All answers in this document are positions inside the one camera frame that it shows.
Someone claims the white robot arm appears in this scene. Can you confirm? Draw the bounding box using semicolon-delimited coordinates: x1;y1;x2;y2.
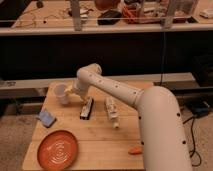
65;63;193;171

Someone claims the blue sponge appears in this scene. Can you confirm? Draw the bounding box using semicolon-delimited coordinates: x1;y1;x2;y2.
37;109;56;128

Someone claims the white tube bottle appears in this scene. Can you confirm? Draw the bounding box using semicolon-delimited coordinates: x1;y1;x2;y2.
105;97;119;129

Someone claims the orange plate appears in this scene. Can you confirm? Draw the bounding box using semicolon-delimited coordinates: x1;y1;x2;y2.
37;130;78;171

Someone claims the black object on bench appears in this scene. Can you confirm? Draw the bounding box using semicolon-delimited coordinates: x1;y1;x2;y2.
97;10;121;25

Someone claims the orange carrot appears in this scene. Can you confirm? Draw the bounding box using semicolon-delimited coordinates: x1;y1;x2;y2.
128;146;142;155

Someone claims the orange tool on bench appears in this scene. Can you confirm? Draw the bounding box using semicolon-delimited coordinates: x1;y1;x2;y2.
122;6;137;24

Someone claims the left metal post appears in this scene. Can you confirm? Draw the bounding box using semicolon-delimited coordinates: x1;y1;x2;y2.
70;0;82;31

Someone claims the metal post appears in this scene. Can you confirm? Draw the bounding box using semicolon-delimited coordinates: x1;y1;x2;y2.
70;0;82;31
163;0;176;29

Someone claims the hanging black cable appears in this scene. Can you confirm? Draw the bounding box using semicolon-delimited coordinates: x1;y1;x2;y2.
159;27;167;86

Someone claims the right metal post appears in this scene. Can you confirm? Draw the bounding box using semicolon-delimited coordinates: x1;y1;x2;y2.
163;0;176;29

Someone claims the black floor cable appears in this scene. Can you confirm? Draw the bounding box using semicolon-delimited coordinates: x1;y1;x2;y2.
182;114;203;168

